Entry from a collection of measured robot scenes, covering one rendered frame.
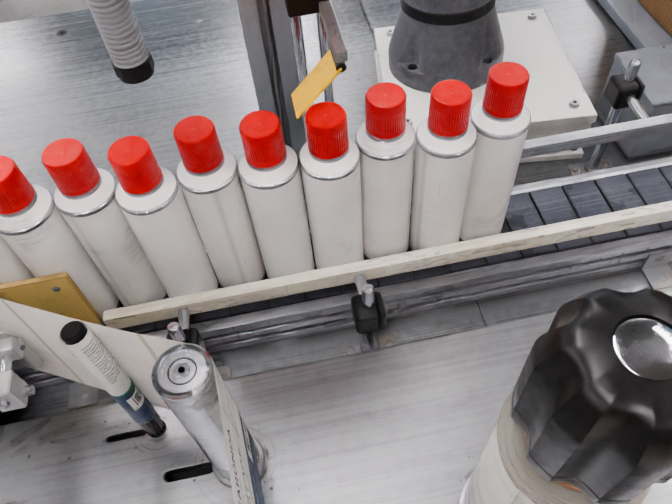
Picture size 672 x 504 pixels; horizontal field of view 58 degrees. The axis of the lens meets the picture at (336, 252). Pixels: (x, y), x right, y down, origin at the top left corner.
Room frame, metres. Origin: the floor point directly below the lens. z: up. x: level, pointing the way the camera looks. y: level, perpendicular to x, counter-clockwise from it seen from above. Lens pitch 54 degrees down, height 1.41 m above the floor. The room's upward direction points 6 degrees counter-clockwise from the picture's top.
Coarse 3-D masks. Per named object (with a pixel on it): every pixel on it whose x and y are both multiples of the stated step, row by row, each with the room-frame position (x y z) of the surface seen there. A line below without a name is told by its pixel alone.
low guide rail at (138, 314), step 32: (576, 224) 0.36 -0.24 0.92; (608, 224) 0.36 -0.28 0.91; (640, 224) 0.36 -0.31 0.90; (384, 256) 0.34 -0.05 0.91; (416, 256) 0.34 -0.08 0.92; (448, 256) 0.34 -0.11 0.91; (480, 256) 0.34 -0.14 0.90; (224, 288) 0.32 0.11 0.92; (256, 288) 0.32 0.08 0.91; (288, 288) 0.32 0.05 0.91; (320, 288) 0.32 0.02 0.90; (128, 320) 0.30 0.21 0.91; (160, 320) 0.31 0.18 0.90
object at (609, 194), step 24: (552, 192) 0.43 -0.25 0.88; (576, 192) 0.43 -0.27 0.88; (600, 192) 0.43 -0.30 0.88; (624, 192) 0.42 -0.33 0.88; (648, 192) 0.42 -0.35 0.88; (528, 216) 0.40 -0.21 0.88; (552, 216) 0.40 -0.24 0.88; (576, 216) 0.39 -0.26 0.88; (576, 240) 0.36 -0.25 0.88; (600, 240) 0.36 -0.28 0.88; (456, 264) 0.35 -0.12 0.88; (480, 264) 0.34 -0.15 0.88; (336, 288) 0.33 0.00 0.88; (216, 312) 0.32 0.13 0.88; (240, 312) 0.32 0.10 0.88
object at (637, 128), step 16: (592, 128) 0.44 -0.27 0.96; (608, 128) 0.44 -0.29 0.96; (624, 128) 0.44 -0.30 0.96; (640, 128) 0.44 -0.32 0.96; (656, 128) 0.44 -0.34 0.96; (528, 144) 0.43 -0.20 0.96; (544, 144) 0.43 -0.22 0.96; (560, 144) 0.43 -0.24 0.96; (576, 144) 0.43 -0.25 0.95; (592, 144) 0.43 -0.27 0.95
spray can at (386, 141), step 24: (384, 96) 0.38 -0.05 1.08; (384, 120) 0.36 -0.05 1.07; (360, 144) 0.37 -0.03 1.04; (384, 144) 0.36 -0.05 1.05; (408, 144) 0.36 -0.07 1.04; (360, 168) 0.37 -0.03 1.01; (384, 168) 0.35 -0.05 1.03; (408, 168) 0.36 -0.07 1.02; (384, 192) 0.35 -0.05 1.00; (408, 192) 0.36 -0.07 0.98; (384, 216) 0.35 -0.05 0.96; (408, 216) 0.37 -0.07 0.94; (384, 240) 0.35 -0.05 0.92; (408, 240) 0.37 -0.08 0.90
